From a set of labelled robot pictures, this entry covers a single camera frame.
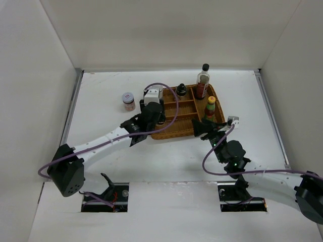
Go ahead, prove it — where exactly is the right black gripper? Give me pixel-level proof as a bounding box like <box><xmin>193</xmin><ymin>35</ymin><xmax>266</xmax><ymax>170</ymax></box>
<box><xmin>192</xmin><ymin>118</ymin><xmax>228</xmax><ymax>163</ymax></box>

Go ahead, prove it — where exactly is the green-label yellow-cap sauce bottle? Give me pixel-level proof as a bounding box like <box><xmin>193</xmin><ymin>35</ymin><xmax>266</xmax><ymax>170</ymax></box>
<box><xmin>204</xmin><ymin>96</ymin><xmax>216</xmax><ymax>122</ymax></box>

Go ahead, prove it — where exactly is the black-cap spice shaker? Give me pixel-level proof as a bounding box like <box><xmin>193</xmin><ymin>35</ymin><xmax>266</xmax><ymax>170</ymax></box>
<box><xmin>175</xmin><ymin>83</ymin><xmax>187</xmax><ymax>100</ymax></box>

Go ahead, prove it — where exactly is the tall red-label sauce bottle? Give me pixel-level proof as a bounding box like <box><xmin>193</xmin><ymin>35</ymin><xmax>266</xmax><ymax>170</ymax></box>
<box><xmin>195</xmin><ymin>64</ymin><xmax>210</xmax><ymax>99</ymax></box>

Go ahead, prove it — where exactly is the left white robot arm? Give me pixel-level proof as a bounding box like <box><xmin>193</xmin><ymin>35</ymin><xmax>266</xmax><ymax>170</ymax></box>
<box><xmin>47</xmin><ymin>102</ymin><xmax>164</xmax><ymax>201</ymax></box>

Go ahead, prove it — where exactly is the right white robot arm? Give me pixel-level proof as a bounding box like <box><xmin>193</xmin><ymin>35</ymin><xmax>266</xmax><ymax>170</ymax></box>
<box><xmin>192</xmin><ymin>116</ymin><xmax>322</xmax><ymax>224</ymax></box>

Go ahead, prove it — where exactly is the red-white-lid spice jar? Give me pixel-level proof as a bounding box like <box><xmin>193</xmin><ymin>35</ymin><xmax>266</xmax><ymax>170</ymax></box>
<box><xmin>122</xmin><ymin>92</ymin><xmax>135</xmax><ymax>111</ymax></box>

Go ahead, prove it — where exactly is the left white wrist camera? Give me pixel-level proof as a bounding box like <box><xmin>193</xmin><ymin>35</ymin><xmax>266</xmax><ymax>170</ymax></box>
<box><xmin>143</xmin><ymin>85</ymin><xmax>163</xmax><ymax>105</ymax></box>

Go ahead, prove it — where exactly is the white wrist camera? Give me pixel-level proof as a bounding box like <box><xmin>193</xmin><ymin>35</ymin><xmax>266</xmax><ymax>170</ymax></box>
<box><xmin>227</xmin><ymin>116</ymin><xmax>240</xmax><ymax>129</ymax></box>
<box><xmin>143</xmin><ymin>85</ymin><xmax>163</xmax><ymax>105</ymax></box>

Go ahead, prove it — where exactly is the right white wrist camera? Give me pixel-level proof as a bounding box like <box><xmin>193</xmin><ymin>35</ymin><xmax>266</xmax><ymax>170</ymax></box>
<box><xmin>227</xmin><ymin>116</ymin><xmax>240</xmax><ymax>129</ymax></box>

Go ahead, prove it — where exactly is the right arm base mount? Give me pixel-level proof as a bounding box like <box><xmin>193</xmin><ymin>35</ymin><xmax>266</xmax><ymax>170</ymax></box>
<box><xmin>217</xmin><ymin>181</ymin><xmax>267</xmax><ymax>212</ymax></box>

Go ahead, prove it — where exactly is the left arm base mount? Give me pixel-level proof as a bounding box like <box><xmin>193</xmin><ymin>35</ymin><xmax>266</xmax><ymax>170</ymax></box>
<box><xmin>79</xmin><ymin>173</ymin><xmax>130</xmax><ymax>213</ymax></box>

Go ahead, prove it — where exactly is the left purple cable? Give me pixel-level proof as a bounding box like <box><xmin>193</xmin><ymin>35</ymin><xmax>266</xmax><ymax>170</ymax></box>
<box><xmin>37</xmin><ymin>82</ymin><xmax>180</xmax><ymax>209</ymax></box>

